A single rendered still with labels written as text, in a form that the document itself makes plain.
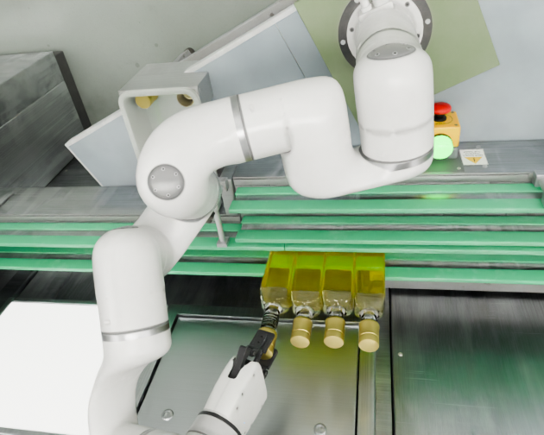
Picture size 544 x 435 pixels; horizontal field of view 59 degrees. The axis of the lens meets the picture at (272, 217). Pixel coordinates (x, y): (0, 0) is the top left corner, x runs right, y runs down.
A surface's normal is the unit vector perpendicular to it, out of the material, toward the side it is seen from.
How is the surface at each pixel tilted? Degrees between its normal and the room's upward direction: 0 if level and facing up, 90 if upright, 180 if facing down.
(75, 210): 90
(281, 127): 18
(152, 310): 72
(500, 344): 90
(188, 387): 90
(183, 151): 49
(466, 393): 91
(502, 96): 0
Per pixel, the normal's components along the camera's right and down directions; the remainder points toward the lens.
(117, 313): -0.19, 0.00
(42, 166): 0.98, 0.00
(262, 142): 0.13, 0.67
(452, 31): -0.15, 0.59
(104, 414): 0.66, 0.02
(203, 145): 0.46, 0.06
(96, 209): -0.13, -0.80
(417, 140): 0.37, 0.47
